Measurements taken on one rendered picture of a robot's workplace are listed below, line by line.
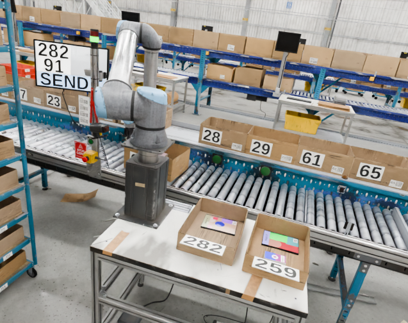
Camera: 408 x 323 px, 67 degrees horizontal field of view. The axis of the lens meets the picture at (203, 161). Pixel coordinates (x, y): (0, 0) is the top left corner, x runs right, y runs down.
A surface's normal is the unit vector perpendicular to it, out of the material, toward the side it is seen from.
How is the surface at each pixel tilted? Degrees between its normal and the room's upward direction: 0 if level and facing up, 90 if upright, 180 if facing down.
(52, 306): 0
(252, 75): 90
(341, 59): 90
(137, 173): 90
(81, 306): 0
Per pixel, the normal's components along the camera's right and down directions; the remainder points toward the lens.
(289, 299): 0.13, -0.91
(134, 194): -0.27, 0.34
